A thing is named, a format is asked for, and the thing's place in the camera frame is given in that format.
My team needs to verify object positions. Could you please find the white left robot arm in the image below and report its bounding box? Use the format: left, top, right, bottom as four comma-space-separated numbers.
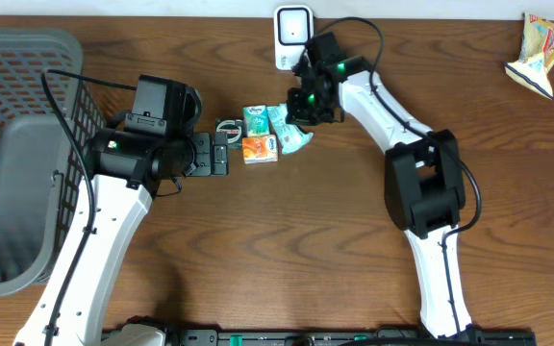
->
14, 129, 228, 345

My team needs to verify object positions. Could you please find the grey plastic basket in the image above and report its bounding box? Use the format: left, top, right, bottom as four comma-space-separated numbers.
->
0, 29, 105, 296

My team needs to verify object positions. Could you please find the teal tissue pack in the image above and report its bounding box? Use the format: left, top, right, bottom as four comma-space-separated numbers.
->
243, 105, 270, 137

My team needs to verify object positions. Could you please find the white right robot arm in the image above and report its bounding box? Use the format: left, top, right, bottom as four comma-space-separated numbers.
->
287, 57, 472, 338

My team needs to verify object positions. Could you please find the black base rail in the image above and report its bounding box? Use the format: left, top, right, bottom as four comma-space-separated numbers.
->
101, 328, 538, 346

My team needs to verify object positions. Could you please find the light blue wipes pack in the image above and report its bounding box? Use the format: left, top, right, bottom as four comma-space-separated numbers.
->
267, 104, 314, 155

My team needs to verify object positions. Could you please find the orange tissue pack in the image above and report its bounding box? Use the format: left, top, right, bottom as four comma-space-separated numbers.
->
242, 135, 278, 164

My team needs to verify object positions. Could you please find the orange white snack bag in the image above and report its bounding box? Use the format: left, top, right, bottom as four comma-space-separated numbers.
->
504, 12, 554, 100

